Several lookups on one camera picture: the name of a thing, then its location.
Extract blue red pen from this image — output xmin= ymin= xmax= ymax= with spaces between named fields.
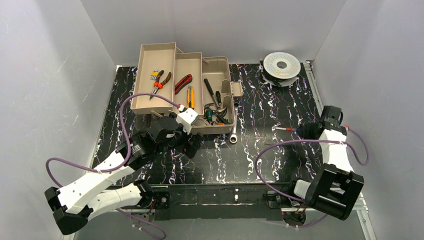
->
xmin=275 ymin=127 xmax=300 ymax=132

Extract green stubby screwdriver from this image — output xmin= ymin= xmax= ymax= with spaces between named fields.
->
xmin=204 ymin=109 xmax=214 ymax=123

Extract small black hammer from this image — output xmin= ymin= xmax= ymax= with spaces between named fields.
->
xmin=214 ymin=112 xmax=230 ymax=125

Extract black handled claw hammer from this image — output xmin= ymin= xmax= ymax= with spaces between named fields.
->
xmin=203 ymin=78 xmax=228 ymax=115

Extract yellow utility knife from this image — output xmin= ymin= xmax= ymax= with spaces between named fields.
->
xmin=187 ymin=85 xmax=195 ymax=109

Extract orange black needle nose pliers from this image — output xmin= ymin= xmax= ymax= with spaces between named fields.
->
xmin=151 ymin=70 xmax=172 ymax=94

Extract translucent beige tool box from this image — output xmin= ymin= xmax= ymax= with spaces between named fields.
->
xmin=130 ymin=42 xmax=243 ymax=135

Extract red black utility knife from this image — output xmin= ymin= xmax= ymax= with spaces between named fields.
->
xmin=174 ymin=74 xmax=193 ymax=95

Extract yellow hex key set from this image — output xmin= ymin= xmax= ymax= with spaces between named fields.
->
xmin=150 ymin=69 xmax=159 ymax=81

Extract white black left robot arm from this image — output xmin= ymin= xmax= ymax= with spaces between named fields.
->
xmin=44 ymin=116 xmax=204 ymax=235

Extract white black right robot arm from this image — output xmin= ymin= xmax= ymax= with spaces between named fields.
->
xmin=290 ymin=105 xmax=364 ymax=220

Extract white filament spool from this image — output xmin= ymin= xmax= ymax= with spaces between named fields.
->
xmin=259 ymin=51 xmax=302 ymax=87

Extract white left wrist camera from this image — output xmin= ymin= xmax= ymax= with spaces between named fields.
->
xmin=176 ymin=105 xmax=199 ymax=134

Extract silver ratchet ring wrench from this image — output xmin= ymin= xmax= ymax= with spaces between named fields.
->
xmin=229 ymin=103 xmax=240 ymax=144

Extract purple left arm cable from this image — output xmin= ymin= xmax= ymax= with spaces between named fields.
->
xmin=45 ymin=92 xmax=185 ymax=240

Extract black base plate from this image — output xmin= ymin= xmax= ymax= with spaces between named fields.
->
xmin=152 ymin=183 xmax=313 ymax=221

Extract aluminium front rail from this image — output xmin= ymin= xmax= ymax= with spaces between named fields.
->
xmin=61 ymin=188 xmax=379 ymax=240

